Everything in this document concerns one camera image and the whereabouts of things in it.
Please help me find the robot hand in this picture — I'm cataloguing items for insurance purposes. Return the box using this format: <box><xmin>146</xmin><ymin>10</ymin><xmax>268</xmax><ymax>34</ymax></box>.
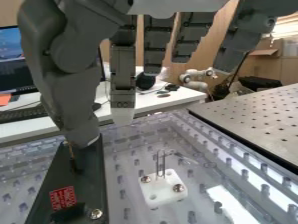
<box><xmin>16</xmin><ymin>0</ymin><xmax>298</xmax><ymax>149</ymax></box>

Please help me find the white desk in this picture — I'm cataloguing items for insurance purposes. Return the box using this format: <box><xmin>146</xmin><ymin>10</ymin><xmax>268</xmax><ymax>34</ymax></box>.
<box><xmin>0</xmin><ymin>65</ymin><xmax>207</xmax><ymax>145</ymax></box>

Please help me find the black case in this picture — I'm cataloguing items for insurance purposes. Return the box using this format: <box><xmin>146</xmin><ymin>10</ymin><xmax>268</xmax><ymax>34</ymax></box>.
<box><xmin>238</xmin><ymin>75</ymin><xmax>283</xmax><ymax>93</ymax></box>

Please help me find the black keyboard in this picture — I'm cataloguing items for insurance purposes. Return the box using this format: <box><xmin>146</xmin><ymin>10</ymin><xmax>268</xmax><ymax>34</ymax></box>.
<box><xmin>0</xmin><ymin>102</ymin><xmax>104</xmax><ymax>125</ymax></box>

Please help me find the white block with screws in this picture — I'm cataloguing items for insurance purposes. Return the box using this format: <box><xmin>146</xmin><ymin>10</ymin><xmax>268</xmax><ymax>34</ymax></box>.
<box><xmin>137</xmin><ymin>168</ymin><xmax>189</xmax><ymax>211</ymax></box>

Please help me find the computer screen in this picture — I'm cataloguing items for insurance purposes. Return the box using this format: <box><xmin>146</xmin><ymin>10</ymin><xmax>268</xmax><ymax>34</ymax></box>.
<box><xmin>0</xmin><ymin>25</ymin><xmax>40</xmax><ymax>95</ymax></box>

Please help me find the cardboard box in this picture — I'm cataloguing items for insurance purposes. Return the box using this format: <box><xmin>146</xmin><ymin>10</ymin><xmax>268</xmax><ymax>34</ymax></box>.
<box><xmin>249</xmin><ymin>37</ymin><xmax>298</xmax><ymax>86</ymax></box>

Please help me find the thin stick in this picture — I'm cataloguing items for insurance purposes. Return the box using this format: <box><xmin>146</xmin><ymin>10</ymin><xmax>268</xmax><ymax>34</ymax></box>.
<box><xmin>65</xmin><ymin>140</ymin><xmax>80</xmax><ymax>173</ymax></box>

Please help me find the silver paper clip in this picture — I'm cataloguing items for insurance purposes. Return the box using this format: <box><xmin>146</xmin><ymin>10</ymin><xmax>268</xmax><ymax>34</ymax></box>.
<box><xmin>154</xmin><ymin>149</ymin><xmax>169</xmax><ymax>180</ymax></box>

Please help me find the small white jointed device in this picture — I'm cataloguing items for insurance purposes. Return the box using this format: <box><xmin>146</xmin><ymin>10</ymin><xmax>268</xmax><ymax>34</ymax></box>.
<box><xmin>178</xmin><ymin>67</ymin><xmax>219</xmax><ymax>93</ymax></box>

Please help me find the black round object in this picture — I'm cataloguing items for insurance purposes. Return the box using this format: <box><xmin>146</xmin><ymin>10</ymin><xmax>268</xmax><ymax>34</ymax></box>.
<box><xmin>134</xmin><ymin>71</ymin><xmax>158</xmax><ymax>91</ymax></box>

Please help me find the clear box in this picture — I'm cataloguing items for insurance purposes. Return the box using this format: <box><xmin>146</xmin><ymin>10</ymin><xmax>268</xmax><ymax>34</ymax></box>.
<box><xmin>0</xmin><ymin>108</ymin><xmax>298</xmax><ymax>224</ymax></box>

